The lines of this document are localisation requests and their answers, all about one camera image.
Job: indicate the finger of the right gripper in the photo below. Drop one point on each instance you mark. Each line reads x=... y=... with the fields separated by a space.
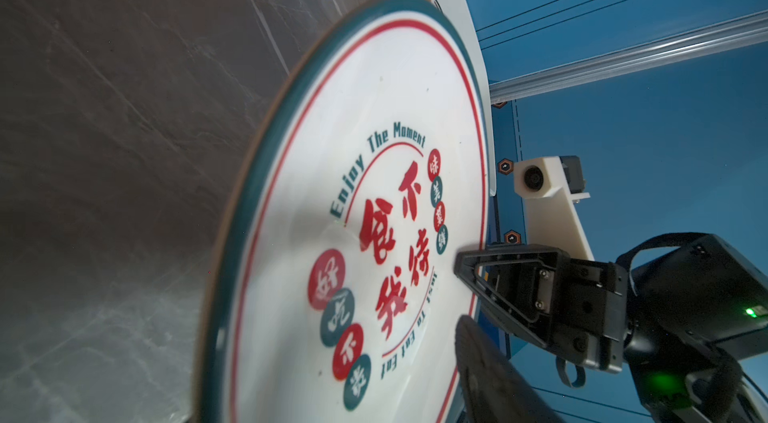
x=517 y=286

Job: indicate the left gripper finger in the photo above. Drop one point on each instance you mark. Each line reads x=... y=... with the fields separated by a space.
x=493 y=391

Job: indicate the right aluminium corner post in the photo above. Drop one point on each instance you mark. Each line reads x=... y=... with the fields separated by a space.
x=713 y=39

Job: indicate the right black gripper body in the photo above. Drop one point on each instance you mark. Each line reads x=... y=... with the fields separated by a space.
x=682 y=324

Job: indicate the large plate red characters circles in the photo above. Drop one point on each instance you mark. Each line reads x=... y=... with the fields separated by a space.
x=333 y=298

